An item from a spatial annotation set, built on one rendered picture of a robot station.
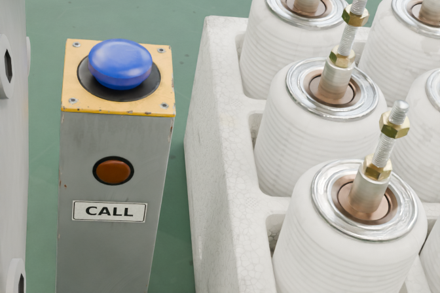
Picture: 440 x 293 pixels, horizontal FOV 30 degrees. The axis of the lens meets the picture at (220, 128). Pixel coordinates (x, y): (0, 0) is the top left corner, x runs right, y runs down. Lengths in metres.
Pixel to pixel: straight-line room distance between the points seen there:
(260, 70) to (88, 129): 0.27
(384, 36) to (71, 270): 0.35
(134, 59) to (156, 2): 0.65
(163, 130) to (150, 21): 0.62
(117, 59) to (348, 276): 0.21
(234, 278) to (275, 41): 0.22
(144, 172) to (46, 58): 0.52
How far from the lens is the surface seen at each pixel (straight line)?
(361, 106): 0.65
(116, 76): 0.51
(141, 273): 0.62
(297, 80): 0.65
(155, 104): 0.51
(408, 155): 0.70
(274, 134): 0.65
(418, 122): 0.68
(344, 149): 0.64
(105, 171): 0.54
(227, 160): 0.68
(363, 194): 0.56
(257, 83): 0.76
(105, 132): 0.52
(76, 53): 0.55
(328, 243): 0.55
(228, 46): 0.80
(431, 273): 0.65
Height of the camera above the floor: 0.65
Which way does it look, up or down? 42 degrees down
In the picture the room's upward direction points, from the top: 12 degrees clockwise
